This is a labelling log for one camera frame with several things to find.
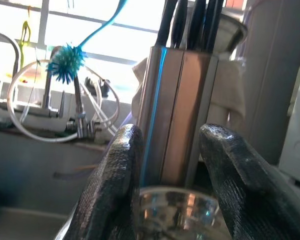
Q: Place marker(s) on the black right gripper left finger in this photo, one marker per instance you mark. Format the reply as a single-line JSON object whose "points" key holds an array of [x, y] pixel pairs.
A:
{"points": [[107, 180]]}

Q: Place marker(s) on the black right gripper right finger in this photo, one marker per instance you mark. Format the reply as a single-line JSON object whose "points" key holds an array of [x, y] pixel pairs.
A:
{"points": [[252, 190]]}

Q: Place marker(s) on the green scouring pad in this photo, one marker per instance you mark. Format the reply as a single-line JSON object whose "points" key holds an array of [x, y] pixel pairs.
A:
{"points": [[65, 134]]}

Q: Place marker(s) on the white countertop appliance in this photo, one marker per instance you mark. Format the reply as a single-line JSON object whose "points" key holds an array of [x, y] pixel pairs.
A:
{"points": [[297, 140]]}

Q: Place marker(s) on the stainless steel sink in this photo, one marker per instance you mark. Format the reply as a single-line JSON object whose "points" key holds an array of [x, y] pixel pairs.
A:
{"points": [[27, 175]]}

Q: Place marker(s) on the stainless steel knife block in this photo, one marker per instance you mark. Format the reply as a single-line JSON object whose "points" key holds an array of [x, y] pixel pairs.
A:
{"points": [[180, 112]]}

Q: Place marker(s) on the white hanging cloth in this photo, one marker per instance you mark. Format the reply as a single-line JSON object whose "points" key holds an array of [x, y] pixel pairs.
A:
{"points": [[230, 87]]}

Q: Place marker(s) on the steel filter tap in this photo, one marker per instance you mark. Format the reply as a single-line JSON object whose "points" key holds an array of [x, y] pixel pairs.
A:
{"points": [[48, 82]]}

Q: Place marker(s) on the blue bottle brush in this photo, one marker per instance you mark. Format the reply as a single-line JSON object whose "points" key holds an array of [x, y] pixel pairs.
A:
{"points": [[65, 62]]}

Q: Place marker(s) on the yellow green hanging clip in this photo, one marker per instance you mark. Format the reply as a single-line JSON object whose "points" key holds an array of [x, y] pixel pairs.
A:
{"points": [[22, 50]]}

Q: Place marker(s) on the shiny steel vessel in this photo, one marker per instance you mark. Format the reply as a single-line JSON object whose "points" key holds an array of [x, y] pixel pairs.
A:
{"points": [[230, 27]]}

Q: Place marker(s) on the steel gooseneck spring faucet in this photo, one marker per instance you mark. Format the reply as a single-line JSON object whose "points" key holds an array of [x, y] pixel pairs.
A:
{"points": [[5, 38]]}

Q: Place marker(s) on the white window frame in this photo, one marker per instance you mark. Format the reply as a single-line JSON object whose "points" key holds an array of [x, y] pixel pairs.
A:
{"points": [[43, 20]]}

